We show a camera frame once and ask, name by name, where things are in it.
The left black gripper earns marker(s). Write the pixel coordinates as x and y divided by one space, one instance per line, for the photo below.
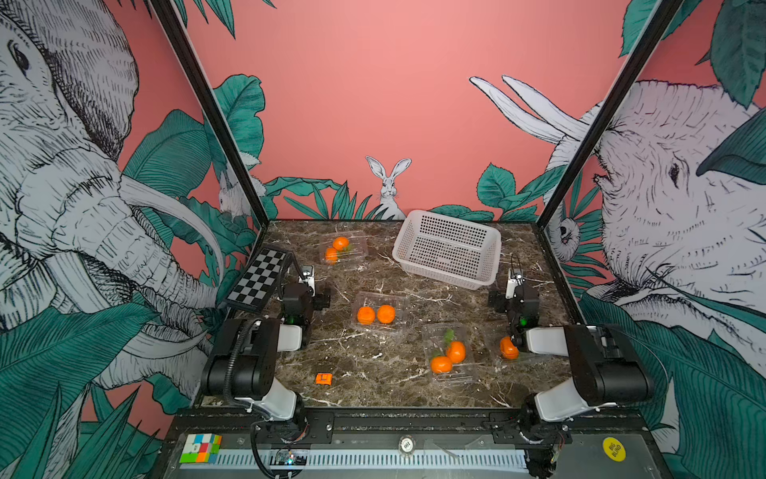
308 292

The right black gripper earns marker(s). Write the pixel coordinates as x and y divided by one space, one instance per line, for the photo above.
516 296

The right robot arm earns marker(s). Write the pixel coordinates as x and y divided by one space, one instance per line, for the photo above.
606 370

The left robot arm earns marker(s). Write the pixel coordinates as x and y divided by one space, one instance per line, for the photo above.
242 366

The orange in right container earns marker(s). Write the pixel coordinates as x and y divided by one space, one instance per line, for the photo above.
508 348

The orange in container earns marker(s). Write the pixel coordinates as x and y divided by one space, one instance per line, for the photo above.
331 255
341 243
508 348

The black white checkerboard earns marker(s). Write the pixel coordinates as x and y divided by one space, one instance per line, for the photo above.
259 282

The left orange centre container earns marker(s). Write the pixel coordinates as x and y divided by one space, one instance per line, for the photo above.
366 316

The orange container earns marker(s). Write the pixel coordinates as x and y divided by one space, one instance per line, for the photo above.
366 316
386 314

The upper orange with leaf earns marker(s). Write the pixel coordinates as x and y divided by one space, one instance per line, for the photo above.
456 351

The small orange block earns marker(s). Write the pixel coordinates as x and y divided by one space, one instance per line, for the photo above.
324 379

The right orange centre container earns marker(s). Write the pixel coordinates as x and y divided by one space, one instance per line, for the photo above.
386 314

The white plastic basket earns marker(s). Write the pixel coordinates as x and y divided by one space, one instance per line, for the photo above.
450 250

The small circuit board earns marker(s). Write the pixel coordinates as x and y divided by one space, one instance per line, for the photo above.
286 458

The yellow round sticker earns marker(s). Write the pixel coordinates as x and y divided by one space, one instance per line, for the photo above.
614 449

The round silver knob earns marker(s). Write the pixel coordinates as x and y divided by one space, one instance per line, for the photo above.
406 445

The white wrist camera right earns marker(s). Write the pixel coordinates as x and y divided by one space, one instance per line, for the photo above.
515 279

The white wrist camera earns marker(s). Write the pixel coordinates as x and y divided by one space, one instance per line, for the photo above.
515 279
307 277

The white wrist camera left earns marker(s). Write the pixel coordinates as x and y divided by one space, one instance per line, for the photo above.
307 277

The colourful cube on rail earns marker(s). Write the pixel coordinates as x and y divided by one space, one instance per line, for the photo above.
201 449

